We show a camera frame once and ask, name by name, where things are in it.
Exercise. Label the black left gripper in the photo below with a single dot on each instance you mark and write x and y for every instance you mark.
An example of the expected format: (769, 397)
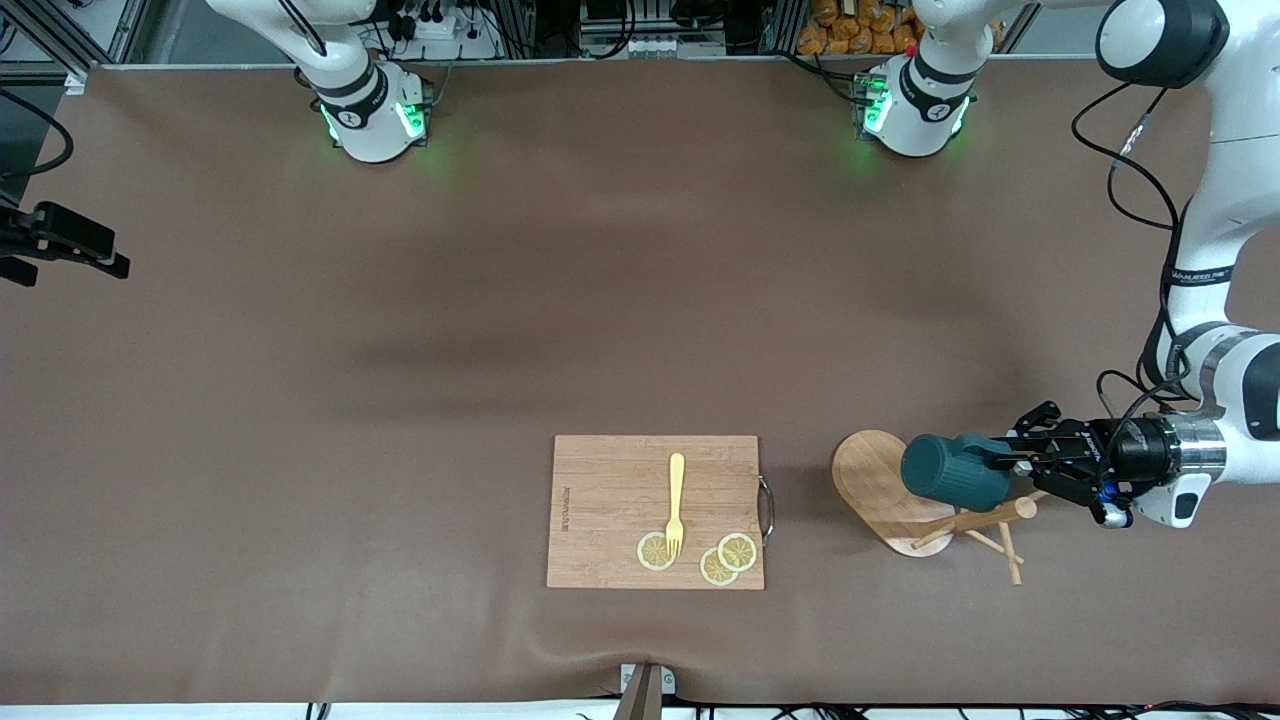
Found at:
(1132, 450)

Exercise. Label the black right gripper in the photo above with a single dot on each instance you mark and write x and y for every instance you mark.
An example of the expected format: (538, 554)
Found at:
(62, 236)

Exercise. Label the dark green mug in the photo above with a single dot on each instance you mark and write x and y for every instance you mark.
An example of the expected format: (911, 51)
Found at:
(950, 470)

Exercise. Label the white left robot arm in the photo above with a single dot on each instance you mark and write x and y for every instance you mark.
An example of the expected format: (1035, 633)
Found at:
(1240, 150)

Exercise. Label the wooden mug tree rack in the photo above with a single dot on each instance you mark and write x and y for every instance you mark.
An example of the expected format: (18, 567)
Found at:
(870, 480)

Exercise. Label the grey equipment rack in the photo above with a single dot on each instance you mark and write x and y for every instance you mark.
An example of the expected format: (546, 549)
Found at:
(650, 25)

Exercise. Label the lemon slice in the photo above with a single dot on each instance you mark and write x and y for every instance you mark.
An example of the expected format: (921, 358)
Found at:
(740, 550)
(714, 570)
(652, 553)

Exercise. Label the brown table mat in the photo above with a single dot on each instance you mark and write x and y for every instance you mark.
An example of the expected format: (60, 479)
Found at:
(400, 350)

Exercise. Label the yellow plastic fork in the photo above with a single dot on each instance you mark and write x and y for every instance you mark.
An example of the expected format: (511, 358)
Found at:
(677, 480)

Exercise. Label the bamboo cutting board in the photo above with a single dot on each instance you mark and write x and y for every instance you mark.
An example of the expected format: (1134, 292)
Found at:
(610, 510)

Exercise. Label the white power strip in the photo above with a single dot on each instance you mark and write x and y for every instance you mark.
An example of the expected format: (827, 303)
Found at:
(440, 35)

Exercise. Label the orange snack bag pile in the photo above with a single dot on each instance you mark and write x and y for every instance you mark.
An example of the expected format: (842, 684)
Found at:
(850, 30)

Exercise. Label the aluminium frame profile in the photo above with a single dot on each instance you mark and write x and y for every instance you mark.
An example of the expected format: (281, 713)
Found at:
(60, 25)

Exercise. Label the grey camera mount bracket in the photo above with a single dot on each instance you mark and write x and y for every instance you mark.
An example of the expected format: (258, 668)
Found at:
(642, 695)

